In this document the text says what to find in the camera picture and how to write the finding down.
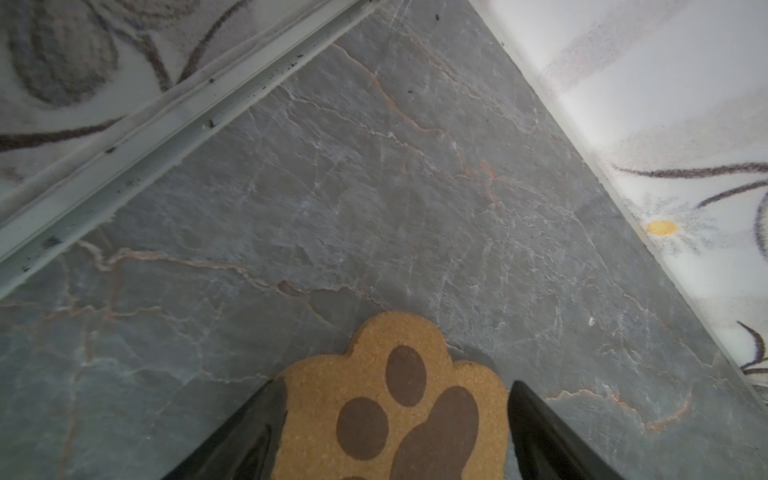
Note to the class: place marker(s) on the cork paw print coaster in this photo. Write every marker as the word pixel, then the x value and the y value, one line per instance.
pixel 394 406

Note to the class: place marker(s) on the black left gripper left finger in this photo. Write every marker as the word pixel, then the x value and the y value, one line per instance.
pixel 246 445

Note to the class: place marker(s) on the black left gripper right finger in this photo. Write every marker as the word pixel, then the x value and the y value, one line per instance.
pixel 545 446

